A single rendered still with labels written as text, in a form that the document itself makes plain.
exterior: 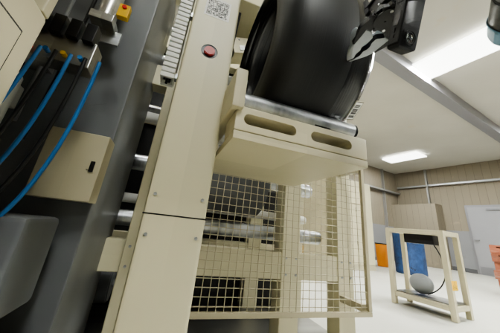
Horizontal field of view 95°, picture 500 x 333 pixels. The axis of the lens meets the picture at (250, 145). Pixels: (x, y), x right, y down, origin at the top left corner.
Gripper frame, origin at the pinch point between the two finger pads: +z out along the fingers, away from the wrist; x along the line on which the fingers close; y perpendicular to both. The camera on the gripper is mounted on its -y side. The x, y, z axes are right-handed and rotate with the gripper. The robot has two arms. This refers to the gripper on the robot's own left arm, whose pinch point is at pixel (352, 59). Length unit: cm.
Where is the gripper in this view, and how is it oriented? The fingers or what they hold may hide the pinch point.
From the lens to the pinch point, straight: 65.2
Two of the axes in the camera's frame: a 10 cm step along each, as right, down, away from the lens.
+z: -3.5, 4.0, 8.5
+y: 0.6, -8.9, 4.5
